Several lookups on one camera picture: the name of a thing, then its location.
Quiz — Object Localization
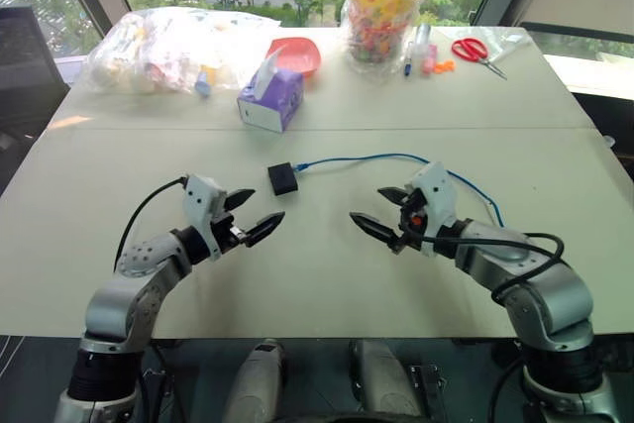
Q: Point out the pink eraser block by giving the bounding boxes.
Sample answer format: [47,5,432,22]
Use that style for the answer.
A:
[420,44,439,75]

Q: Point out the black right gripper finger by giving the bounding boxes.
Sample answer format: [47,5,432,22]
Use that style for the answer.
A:
[349,211,403,254]
[376,186,409,207]

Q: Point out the clear bag of colourful candy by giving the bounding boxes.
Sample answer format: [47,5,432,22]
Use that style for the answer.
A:
[340,0,430,77]

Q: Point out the red plastic bowl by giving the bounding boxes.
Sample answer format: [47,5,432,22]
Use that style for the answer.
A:
[265,37,322,79]

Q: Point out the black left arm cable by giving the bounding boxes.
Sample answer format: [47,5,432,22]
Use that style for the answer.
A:
[113,174,192,271]

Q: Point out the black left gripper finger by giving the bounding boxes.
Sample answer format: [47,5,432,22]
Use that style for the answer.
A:
[243,211,287,249]
[224,188,258,212]

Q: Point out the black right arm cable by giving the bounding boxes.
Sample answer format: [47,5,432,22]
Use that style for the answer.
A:
[419,231,567,304]

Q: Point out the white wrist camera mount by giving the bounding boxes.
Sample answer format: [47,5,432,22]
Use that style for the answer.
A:
[404,161,458,259]
[181,173,228,263]

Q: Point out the black chair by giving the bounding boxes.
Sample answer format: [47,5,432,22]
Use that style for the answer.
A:
[0,4,71,150]

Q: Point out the small black adapter box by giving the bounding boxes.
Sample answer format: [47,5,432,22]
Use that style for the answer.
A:
[267,161,300,197]

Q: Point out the silver rounded robot leg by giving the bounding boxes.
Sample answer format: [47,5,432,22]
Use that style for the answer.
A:
[348,338,428,423]
[221,338,289,423]

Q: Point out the empty clear plastic bag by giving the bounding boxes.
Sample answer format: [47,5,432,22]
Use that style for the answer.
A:
[482,26,534,65]

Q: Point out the red handled scissors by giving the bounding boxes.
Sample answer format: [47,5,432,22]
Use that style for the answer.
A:
[451,37,509,81]

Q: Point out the purple tissue box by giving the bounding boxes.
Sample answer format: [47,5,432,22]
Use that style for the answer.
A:
[236,44,305,135]

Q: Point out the blue cable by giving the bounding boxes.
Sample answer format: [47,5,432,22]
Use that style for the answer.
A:
[291,153,507,229]

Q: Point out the small clear bottle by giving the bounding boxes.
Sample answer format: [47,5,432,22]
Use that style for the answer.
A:
[414,22,433,55]

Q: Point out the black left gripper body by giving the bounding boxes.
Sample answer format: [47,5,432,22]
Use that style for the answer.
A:
[211,211,249,255]

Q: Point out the clear bag of packaged items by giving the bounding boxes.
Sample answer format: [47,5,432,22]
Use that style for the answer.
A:
[84,6,282,97]

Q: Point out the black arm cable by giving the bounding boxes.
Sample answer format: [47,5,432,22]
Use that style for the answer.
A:
[419,231,567,304]
[113,174,192,271]

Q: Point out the small blue bottle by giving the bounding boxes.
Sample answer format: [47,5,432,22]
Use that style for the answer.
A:
[194,70,213,99]

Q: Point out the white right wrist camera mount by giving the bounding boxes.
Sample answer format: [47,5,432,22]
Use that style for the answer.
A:
[404,161,458,259]

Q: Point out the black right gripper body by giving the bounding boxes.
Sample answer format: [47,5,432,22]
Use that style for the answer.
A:
[395,188,437,255]

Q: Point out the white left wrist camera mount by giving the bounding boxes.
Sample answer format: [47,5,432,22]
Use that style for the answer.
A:
[181,173,228,263]

